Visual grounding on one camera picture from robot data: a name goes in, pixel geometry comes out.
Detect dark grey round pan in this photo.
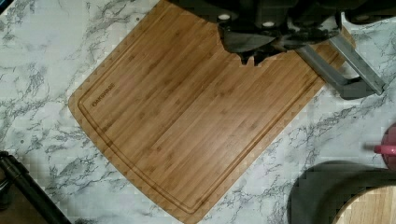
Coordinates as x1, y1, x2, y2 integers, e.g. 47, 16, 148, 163
287, 161, 396, 224

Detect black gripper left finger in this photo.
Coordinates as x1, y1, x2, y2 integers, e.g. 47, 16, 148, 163
218, 26, 277, 65

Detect round wooden board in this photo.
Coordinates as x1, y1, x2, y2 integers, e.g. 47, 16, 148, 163
332, 187, 396, 224

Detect bamboo cutting board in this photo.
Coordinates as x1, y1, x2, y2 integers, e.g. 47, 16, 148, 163
68, 0, 323, 224

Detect stainless steel toaster oven door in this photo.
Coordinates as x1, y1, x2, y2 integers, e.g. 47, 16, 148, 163
296, 35, 388, 100

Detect black rod object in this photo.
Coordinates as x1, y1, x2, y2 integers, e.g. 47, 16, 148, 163
1, 151, 72, 224

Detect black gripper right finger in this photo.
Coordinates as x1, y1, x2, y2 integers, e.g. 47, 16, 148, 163
253, 15, 342, 66

